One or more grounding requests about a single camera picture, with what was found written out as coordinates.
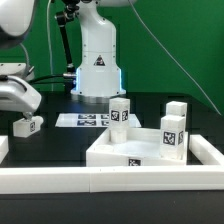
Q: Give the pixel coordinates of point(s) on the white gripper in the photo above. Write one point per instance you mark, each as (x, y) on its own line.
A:
(17, 95)

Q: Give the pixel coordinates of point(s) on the white square table top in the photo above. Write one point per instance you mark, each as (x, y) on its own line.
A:
(142, 148)

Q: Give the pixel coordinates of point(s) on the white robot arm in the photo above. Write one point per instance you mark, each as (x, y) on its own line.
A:
(98, 76)

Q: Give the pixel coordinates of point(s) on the white marker sheet with tags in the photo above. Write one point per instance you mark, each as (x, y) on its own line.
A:
(90, 120)

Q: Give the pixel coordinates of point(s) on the white U-shaped fence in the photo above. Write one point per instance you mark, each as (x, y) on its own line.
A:
(208, 175)

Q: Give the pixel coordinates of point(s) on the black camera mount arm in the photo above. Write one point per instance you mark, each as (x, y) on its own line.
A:
(66, 40)

